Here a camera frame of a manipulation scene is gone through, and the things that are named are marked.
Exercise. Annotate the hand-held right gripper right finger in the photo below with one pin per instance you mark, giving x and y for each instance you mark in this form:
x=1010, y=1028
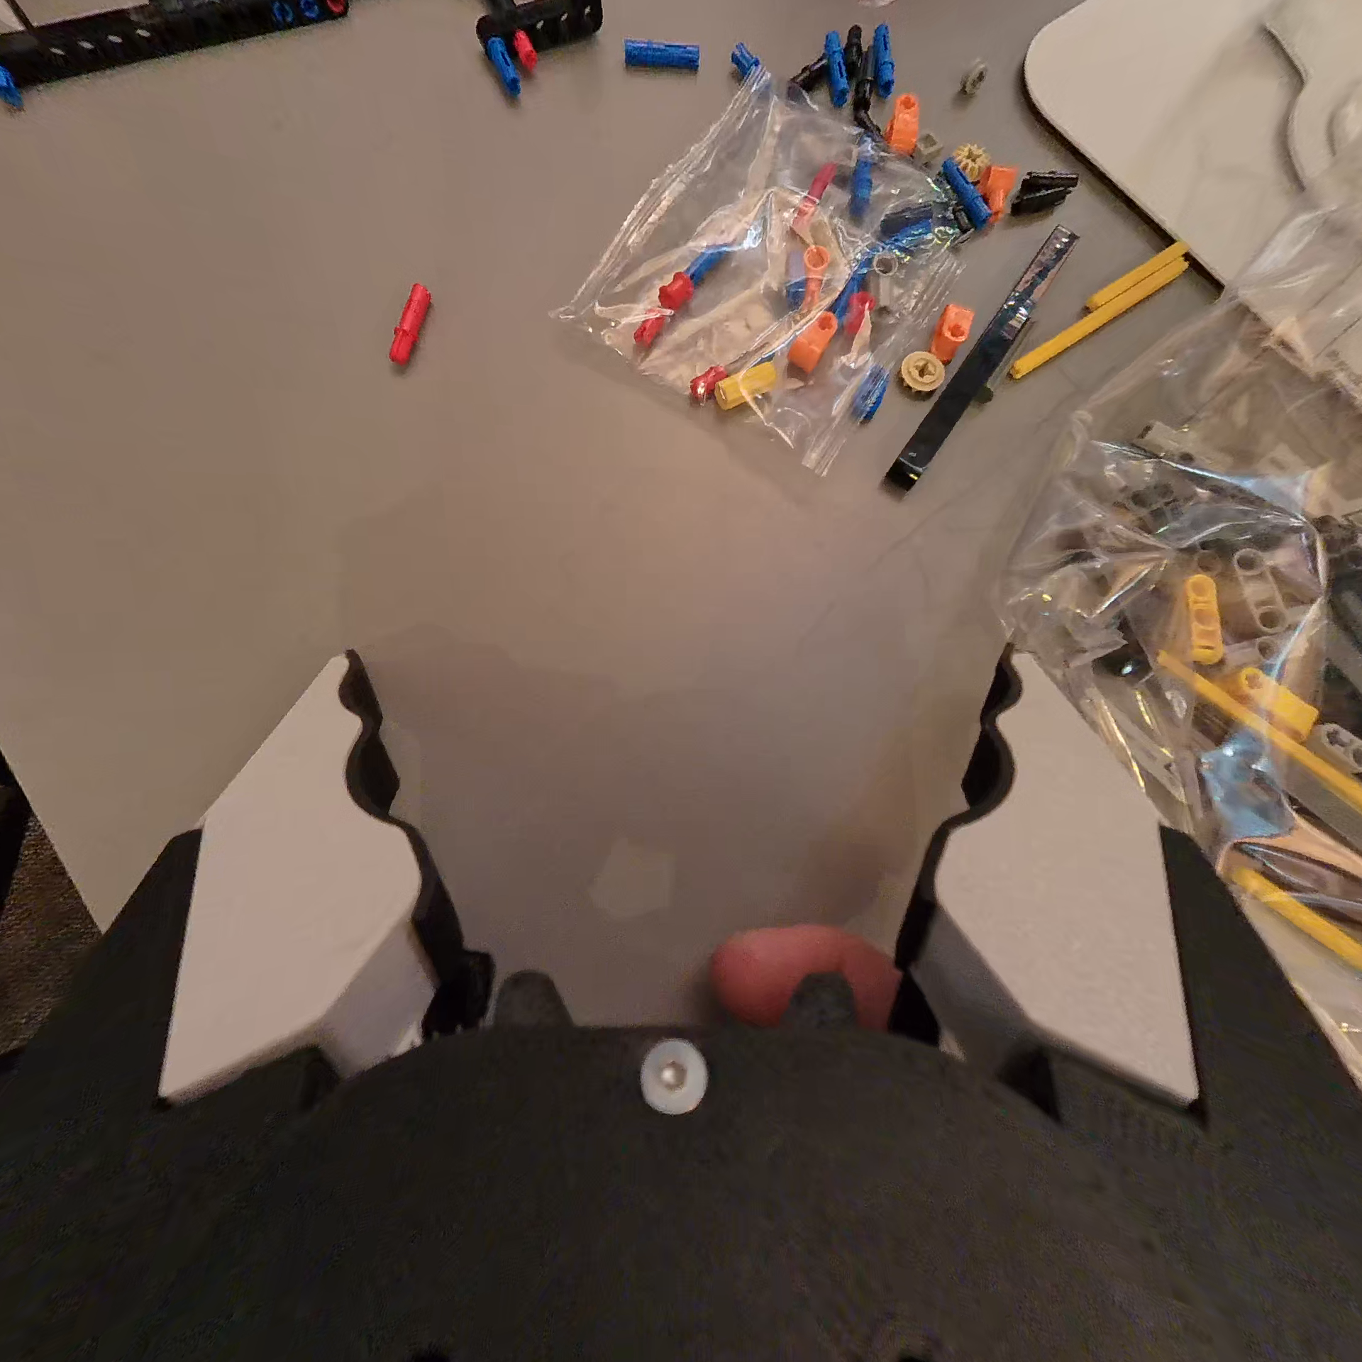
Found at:
x=1075, y=916

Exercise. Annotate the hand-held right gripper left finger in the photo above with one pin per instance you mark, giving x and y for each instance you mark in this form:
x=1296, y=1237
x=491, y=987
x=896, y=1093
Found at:
x=288, y=904

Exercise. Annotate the red connector pin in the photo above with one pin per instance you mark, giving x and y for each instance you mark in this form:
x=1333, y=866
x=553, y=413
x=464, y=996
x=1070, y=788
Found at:
x=410, y=325

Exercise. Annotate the orange connector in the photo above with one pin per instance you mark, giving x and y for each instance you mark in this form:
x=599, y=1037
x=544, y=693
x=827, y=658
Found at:
x=814, y=343
x=815, y=272
x=952, y=332
x=902, y=121
x=1000, y=192

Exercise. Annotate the small clear parts bag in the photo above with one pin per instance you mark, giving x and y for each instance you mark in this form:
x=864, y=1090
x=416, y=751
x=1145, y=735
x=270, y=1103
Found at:
x=734, y=213

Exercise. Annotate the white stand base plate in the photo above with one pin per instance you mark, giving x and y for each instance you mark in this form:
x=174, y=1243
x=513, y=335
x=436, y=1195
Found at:
x=1148, y=107

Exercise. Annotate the black beam assembly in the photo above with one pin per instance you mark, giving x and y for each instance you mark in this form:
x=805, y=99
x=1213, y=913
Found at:
x=64, y=54

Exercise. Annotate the grey desk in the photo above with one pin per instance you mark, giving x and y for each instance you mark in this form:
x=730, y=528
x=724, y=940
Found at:
x=532, y=553

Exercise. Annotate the large clear parts bag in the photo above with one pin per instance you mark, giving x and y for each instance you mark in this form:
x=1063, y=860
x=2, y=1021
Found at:
x=1203, y=553

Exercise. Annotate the long black beam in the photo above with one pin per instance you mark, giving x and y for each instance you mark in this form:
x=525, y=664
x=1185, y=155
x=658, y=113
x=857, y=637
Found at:
x=958, y=394

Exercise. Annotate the tan gear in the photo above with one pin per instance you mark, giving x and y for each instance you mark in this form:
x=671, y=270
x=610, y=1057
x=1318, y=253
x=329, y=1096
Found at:
x=923, y=372
x=970, y=163

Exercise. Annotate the yellow technic beam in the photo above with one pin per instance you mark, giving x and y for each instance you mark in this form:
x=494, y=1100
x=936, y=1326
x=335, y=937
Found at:
x=1053, y=346

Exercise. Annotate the yellow connector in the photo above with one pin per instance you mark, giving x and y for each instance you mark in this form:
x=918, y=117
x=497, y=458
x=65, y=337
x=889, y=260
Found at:
x=745, y=385

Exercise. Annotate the short yellow axle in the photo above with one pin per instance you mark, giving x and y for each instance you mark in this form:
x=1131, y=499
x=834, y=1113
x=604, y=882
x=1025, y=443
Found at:
x=1138, y=275

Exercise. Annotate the black connector pin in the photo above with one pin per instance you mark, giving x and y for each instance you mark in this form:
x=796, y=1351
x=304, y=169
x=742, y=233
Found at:
x=1042, y=194
x=858, y=54
x=808, y=74
x=870, y=121

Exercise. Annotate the blue connector pin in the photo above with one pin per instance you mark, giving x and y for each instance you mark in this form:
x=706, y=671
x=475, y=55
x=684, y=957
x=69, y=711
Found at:
x=836, y=68
x=745, y=63
x=662, y=55
x=966, y=192
x=883, y=61

